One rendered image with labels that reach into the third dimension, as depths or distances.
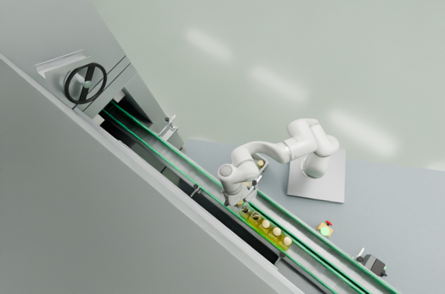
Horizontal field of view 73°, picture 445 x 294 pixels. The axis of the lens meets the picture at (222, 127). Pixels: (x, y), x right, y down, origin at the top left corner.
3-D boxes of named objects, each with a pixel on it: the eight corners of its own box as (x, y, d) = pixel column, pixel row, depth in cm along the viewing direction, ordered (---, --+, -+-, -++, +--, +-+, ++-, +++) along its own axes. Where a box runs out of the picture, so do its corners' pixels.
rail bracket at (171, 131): (163, 143, 199) (151, 130, 178) (179, 124, 203) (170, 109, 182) (168, 147, 197) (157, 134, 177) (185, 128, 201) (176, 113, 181)
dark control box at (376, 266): (358, 267, 161) (363, 267, 153) (365, 253, 163) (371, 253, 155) (373, 277, 158) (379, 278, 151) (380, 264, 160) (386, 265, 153)
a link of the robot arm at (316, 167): (338, 140, 138) (328, 173, 133) (328, 153, 160) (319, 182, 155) (317, 133, 140) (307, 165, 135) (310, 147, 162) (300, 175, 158)
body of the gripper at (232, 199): (227, 199, 119) (232, 210, 128) (247, 184, 121) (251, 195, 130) (216, 186, 124) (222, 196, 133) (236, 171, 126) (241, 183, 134)
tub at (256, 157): (225, 177, 188) (223, 173, 180) (246, 149, 194) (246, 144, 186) (247, 194, 182) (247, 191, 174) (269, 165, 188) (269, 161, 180)
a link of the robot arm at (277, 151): (291, 165, 119) (242, 185, 116) (275, 141, 127) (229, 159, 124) (292, 153, 113) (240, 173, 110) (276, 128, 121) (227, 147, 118)
